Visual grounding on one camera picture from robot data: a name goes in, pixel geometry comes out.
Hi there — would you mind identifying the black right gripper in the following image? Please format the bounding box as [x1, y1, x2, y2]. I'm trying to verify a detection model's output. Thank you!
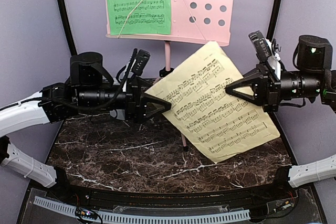
[226, 62, 322, 112]

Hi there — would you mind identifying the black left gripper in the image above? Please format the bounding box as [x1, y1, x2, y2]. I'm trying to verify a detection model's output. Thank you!
[78, 77, 173, 124]

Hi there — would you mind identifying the white metronome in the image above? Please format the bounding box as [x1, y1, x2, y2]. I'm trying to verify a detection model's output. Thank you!
[110, 109, 125, 121]

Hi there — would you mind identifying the yellow paper sheet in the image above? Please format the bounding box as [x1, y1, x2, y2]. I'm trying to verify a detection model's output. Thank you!
[146, 41, 280, 163]

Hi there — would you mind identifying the pink music stand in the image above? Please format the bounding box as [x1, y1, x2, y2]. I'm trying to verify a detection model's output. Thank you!
[104, 0, 236, 152]

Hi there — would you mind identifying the green paper sheet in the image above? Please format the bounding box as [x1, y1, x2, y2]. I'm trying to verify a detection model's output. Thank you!
[107, 0, 171, 36]

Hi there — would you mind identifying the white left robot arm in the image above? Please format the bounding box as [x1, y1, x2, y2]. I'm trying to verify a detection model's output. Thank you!
[1, 49, 172, 201]

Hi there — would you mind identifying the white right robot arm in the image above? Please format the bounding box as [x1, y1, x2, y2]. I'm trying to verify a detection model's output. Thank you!
[225, 31, 335, 112]

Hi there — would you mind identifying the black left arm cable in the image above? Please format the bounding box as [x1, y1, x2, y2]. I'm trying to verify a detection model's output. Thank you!
[49, 48, 140, 111]

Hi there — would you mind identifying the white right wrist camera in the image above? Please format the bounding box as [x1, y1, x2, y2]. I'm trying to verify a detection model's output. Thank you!
[248, 31, 282, 75]

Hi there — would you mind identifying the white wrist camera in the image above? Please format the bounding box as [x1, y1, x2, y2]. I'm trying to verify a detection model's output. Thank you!
[130, 48, 151, 76]
[248, 31, 282, 75]

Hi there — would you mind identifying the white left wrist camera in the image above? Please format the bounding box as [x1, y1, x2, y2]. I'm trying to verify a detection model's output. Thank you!
[130, 48, 151, 76]

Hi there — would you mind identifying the black right frame post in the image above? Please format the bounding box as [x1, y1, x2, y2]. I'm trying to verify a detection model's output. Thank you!
[266, 0, 281, 40]

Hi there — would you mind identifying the black frame post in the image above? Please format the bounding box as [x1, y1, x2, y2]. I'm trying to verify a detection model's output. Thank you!
[266, 0, 281, 40]
[57, 0, 77, 55]

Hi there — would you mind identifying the black front rail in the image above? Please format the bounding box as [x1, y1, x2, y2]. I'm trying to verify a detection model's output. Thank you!
[28, 179, 302, 211]

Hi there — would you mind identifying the grey cable duct strip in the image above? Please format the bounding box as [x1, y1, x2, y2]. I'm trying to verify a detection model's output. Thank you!
[33, 196, 250, 223]

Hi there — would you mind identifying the black left frame post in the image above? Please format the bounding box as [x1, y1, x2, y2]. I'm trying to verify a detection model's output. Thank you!
[57, 0, 77, 55]

